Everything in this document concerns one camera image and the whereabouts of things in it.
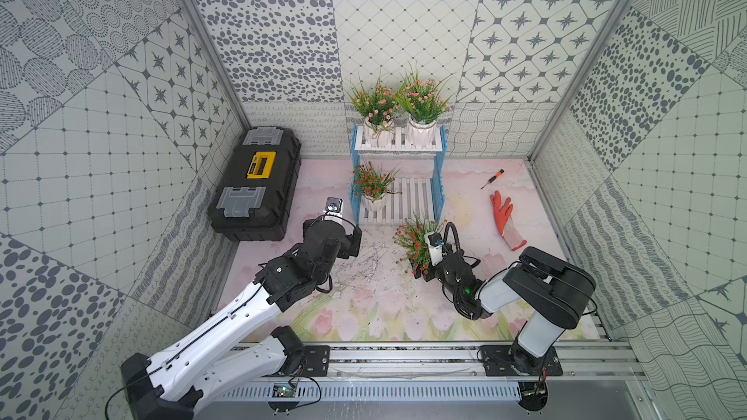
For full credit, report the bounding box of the red black screwdriver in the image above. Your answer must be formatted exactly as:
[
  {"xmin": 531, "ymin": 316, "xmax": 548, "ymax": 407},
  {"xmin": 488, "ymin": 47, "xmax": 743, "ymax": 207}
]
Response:
[{"xmin": 480, "ymin": 169, "xmax": 505, "ymax": 190}]

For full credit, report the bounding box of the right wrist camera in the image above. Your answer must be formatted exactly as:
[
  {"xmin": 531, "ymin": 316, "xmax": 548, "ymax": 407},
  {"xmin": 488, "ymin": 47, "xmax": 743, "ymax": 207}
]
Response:
[{"xmin": 425, "ymin": 231, "xmax": 444, "ymax": 266}]

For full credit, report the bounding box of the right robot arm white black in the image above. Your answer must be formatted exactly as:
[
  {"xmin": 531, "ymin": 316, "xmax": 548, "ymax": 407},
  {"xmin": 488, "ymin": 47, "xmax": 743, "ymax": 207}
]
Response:
[{"xmin": 396, "ymin": 221, "xmax": 596, "ymax": 378}]

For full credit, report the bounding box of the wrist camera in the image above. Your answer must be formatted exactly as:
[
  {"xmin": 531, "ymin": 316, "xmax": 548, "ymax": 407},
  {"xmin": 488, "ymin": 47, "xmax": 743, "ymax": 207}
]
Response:
[
  {"xmin": 324, "ymin": 196, "xmax": 344, "ymax": 224},
  {"xmin": 425, "ymin": 231, "xmax": 444, "ymax": 266}
]

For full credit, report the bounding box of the floral pink table mat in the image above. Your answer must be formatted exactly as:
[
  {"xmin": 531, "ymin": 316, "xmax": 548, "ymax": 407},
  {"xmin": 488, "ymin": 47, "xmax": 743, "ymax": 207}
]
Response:
[{"xmin": 217, "ymin": 159, "xmax": 565, "ymax": 341}]

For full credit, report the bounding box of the aluminium rail frame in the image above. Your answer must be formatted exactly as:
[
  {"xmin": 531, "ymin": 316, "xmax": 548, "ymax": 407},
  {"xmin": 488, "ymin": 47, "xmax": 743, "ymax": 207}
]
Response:
[{"xmin": 156, "ymin": 337, "xmax": 661, "ymax": 420}]

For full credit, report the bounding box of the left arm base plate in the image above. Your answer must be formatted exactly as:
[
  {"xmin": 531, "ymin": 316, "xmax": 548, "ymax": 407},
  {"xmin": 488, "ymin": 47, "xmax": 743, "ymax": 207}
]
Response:
[{"xmin": 275, "ymin": 345, "xmax": 331, "ymax": 377}]

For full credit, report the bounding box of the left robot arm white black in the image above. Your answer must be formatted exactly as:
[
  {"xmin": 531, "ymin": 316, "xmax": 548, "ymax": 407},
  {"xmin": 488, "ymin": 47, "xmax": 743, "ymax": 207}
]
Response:
[{"xmin": 119, "ymin": 214, "xmax": 363, "ymax": 419}]

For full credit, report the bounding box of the red flower pot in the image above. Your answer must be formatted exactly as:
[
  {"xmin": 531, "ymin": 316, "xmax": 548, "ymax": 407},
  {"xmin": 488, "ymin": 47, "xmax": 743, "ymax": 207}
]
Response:
[
  {"xmin": 353, "ymin": 161, "xmax": 400, "ymax": 213},
  {"xmin": 394, "ymin": 217, "xmax": 443, "ymax": 274}
]

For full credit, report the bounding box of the pink flower pot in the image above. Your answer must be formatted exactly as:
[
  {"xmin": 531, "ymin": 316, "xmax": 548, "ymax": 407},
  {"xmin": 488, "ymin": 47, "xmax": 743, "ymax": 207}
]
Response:
[
  {"xmin": 394, "ymin": 67, "xmax": 451, "ymax": 148},
  {"xmin": 348, "ymin": 80, "xmax": 399, "ymax": 148}
]

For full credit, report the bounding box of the blue white two-tier rack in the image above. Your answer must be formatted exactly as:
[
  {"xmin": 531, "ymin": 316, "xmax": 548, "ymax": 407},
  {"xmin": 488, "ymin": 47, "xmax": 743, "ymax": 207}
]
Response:
[{"xmin": 349, "ymin": 124, "xmax": 447, "ymax": 225}]

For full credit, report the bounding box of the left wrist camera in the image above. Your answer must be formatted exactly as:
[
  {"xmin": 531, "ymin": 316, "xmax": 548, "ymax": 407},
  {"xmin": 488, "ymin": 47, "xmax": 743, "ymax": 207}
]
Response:
[{"xmin": 324, "ymin": 196, "xmax": 344, "ymax": 224}]

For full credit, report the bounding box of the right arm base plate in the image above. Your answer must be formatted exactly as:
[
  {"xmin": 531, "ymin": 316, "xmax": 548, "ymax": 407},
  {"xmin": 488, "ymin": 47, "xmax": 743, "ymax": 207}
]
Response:
[{"xmin": 477, "ymin": 344, "xmax": 563, "ymax": 377}]

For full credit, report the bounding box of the red work glove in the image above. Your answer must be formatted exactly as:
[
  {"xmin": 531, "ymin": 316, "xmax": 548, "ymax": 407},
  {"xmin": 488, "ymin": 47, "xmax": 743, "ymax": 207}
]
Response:
[{"xmin": 490, "ymin": 191, "xmax": 526, "ymax": 251}]

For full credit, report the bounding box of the black yellow toolbox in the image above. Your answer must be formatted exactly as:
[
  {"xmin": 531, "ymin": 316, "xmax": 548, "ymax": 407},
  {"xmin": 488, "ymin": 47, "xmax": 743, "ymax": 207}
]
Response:
[{"xmin": 208, "ymin": 126, "xmax": 302, "ymax": 242}]

